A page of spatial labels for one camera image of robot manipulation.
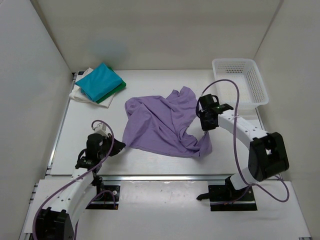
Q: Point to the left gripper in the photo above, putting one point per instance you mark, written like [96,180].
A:
[117,147]

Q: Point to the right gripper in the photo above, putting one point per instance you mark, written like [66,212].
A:
[204,127]

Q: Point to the purple t shirt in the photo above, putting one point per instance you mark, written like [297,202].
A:
[159,125]

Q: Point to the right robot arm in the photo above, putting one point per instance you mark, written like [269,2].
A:
[267,152]

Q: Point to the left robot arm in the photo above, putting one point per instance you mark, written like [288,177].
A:
[58,216]

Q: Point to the white plastic basket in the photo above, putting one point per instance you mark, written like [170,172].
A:
[244,73]

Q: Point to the green folded t shirt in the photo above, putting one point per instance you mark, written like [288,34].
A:
[107,82]

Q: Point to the white folded t shirt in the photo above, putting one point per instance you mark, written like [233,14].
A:
[80,97]

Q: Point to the teal folded t shirt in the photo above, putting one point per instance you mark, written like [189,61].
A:
[87,85]

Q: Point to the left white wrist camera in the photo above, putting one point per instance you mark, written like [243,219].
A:
[100,129]

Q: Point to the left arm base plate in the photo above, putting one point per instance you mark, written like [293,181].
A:
[108,195]

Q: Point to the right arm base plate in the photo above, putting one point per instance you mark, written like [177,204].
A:
[225,198]

